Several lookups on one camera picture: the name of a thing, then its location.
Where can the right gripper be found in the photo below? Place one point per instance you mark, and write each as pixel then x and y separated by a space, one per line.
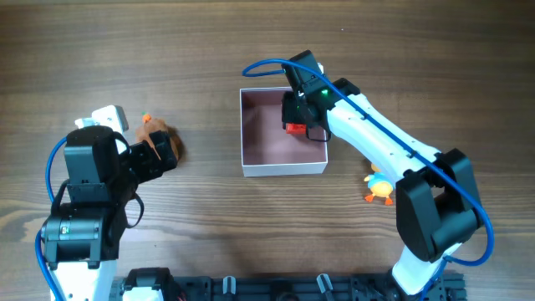
pixel 290 111

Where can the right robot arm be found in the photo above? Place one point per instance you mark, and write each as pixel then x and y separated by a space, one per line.
pixel 437 204

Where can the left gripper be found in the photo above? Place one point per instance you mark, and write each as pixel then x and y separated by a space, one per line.
pixel 151 162

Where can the brown plush toy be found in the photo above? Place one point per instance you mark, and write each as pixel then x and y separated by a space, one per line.
pixel 151 124

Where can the white box pink interior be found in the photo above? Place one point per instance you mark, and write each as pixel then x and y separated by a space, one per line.
pixel 266 148

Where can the red toy truck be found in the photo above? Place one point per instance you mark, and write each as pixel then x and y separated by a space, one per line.
pixel 295 129

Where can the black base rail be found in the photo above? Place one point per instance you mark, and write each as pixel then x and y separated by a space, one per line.
pixel 159 284

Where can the yellow toy duck blue hat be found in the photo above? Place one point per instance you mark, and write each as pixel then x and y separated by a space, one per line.
pixel 379 185

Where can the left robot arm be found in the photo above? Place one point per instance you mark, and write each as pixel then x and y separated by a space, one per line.
pixel 78 245

